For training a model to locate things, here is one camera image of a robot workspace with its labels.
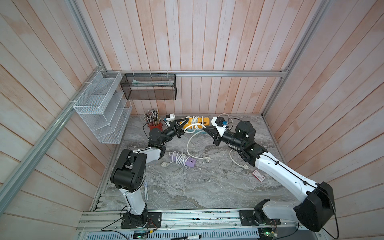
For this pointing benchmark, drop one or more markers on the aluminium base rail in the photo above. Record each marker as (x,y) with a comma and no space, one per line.
(207,224)

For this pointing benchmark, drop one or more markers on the black marker pen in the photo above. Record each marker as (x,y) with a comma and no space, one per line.
(194,237)

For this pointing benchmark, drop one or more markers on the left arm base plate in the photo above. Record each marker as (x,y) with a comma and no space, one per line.
(146,220)

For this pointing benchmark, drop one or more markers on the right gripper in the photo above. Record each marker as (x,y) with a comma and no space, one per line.
(217,136)

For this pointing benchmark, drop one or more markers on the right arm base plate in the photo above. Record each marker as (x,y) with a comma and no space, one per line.
(256,218)

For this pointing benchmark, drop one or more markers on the black mesh basket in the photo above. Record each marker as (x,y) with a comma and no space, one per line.
(140,87)

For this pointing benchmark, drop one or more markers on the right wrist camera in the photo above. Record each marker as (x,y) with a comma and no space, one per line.
(220,124)

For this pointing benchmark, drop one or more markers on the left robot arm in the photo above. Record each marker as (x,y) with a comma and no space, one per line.
(128,174)

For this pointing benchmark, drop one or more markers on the orange power strip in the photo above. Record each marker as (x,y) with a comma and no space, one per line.
(196,122)

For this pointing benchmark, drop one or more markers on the white wire mesh shelf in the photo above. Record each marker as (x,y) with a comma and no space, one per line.
(103,107)

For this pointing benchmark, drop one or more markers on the bundle of pencils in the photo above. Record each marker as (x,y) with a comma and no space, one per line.
(152,117)

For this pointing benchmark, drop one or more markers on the red pencil cup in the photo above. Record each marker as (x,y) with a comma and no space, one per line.
(158,126)

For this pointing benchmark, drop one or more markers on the pink white card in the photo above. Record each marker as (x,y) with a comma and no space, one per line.
(258,175)

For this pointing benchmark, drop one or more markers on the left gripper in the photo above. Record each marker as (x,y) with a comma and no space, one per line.
(178,131)

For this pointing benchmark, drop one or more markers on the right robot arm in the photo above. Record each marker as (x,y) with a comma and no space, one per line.
(315,203)

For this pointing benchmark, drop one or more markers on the purple power strip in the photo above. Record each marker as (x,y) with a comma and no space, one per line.
(182,159)

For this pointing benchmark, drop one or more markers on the horizontal aluminium wall rail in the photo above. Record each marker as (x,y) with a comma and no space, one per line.
(232,73)

